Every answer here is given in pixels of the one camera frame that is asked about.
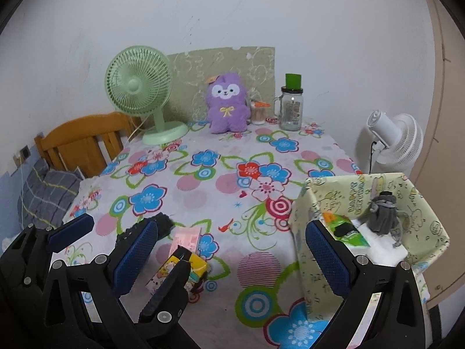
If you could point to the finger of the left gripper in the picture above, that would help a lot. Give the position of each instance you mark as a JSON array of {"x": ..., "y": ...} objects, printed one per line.
[
  {"x": 27, "y": 259},
  {"x": 168, "y": 303}
]

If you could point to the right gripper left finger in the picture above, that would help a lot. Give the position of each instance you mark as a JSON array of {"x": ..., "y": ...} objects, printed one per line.
[{"x": 84, "y": 309}]

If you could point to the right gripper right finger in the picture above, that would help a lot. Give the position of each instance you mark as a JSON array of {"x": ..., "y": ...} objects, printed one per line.
[{"x": 397, "y": 321}]

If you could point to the yellow cartoon snack pack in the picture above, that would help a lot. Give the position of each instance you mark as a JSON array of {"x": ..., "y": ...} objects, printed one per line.
[{"x": 198, "y": 270}]

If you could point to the grey plaid pillow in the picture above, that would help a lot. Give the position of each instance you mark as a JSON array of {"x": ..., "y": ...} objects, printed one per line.
[{"x": 47, "y": 195}]

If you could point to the white folded cloth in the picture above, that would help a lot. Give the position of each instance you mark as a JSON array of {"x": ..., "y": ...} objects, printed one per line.
[{"x": 380, "y": 250}]

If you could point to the yellow patterned fabric storage box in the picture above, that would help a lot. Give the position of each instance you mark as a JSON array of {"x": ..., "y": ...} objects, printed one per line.
[{"x": 423, "y": 236}]

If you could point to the green snack packet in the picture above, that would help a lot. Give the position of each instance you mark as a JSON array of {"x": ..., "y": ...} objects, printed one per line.
[{"x": 343, "y": 229}]

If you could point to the grey sock bundle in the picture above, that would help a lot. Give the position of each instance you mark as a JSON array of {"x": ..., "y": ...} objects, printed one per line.
[{"x": 383, "y": 217}]

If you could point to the floral tablecloth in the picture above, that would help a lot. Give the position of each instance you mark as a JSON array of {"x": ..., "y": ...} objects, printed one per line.
[{"x": 237, "y": 189}]

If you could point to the beige wardrobe door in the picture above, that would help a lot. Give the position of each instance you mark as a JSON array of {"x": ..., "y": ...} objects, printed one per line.
[{"x": 439, "y": 172}]

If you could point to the white floor fan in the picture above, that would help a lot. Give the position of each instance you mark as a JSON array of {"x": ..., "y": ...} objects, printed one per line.
[{"x": 398, "y": 144}]

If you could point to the green desk fan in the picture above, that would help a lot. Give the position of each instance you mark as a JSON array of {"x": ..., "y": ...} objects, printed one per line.
[{"x": 138, "y": 82}]

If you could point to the cotton swab jar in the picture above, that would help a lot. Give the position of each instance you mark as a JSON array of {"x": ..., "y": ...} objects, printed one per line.
[{"x": 258, "y": 111}]

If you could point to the purple plush toy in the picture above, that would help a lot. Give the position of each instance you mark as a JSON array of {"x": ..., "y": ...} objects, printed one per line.
[{"x": 227, "y": 107}]

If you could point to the glass mason jar mug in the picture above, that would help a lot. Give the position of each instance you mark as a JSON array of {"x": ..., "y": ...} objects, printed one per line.
[{"x": 290, "y": 110}]

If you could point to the green cup on jar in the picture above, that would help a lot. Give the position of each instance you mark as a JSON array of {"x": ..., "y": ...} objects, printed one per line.
[{"x": 293, "y": 81}]

